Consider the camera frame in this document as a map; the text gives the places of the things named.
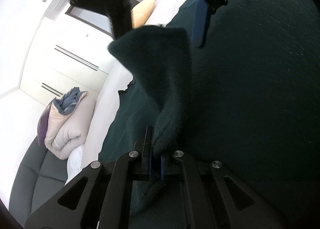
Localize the dark green knitted sweater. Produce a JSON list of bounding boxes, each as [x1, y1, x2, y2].
[[99, 0, 319, 228]]

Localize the yellow pillow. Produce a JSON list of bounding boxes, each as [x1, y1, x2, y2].
[[131, 0, 157, 29]]

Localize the white pillow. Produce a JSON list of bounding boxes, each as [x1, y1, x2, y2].
[[65, 145, 84, 184]]

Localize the folded beige duvet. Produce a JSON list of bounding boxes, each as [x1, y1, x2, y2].
[[44, 91, 96, 160]]

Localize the white bed sheet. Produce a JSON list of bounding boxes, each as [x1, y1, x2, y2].
[[81, 61, 133, 168]]

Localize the purple cushion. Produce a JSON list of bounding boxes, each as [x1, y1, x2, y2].
[[37, 101, 53, 146]]

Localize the blue grey crumpled garment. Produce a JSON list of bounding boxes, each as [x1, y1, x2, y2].
[[53, 87, 84, 116]]

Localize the white wardrobe with handles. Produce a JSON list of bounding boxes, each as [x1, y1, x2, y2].
[[20, 16, 114, 105]]

